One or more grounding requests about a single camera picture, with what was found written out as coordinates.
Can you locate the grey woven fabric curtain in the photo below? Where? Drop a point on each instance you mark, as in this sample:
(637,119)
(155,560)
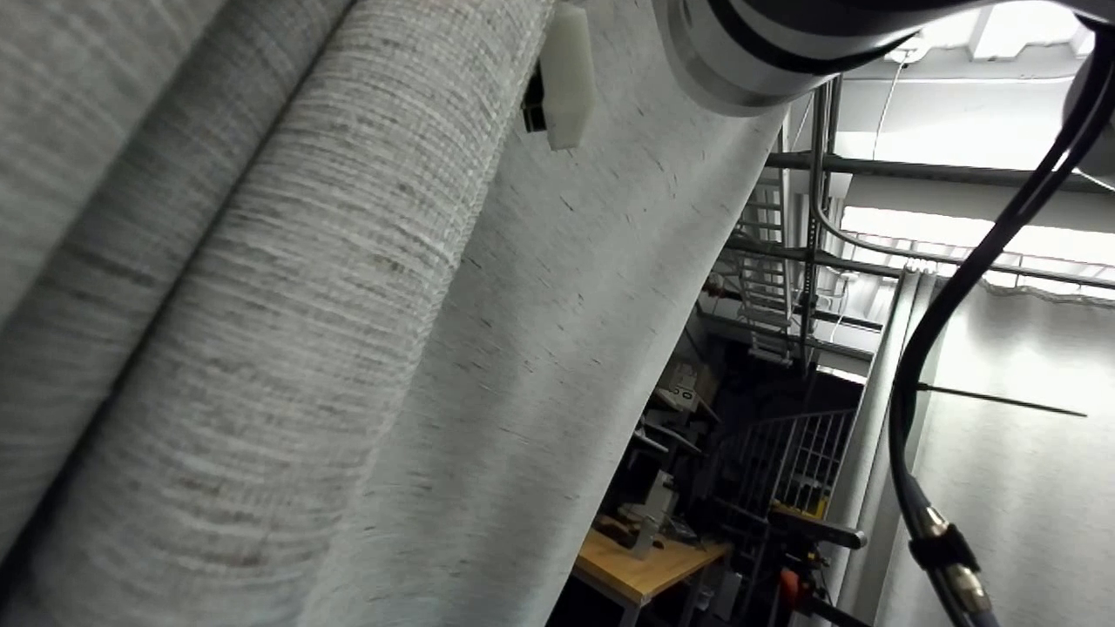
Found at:
(351,349)
(1021,524)

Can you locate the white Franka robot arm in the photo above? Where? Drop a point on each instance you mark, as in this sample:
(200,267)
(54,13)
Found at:
(789,46)

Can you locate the metal stair railing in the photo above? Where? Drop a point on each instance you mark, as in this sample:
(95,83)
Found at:
(812,463)

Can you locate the vertical metal pipe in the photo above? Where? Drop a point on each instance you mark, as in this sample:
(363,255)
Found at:
(820,232)

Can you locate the curved metal conduit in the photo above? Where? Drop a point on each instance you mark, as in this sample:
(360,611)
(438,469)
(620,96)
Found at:
(907,247)

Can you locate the small red object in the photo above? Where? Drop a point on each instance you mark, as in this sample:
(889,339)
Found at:
(792,586)

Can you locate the wooden workbench top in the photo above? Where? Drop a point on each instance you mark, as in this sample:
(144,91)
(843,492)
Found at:
(639,560)

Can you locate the white ceiling smoke detector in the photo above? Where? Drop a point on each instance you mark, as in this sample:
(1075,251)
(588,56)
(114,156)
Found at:
(907,51)

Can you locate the white plastic clip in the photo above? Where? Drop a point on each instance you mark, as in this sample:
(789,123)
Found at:
(569,81)

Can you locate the horizontal metal beam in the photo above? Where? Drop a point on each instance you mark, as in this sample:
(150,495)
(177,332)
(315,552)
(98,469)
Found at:
(927,171)

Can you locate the black bar with yellow stripe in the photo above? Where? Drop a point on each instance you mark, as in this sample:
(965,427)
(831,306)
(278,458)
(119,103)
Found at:
(820,526)

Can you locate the thin dark curtain wand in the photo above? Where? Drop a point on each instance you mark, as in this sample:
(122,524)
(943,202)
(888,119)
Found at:
(997,402)

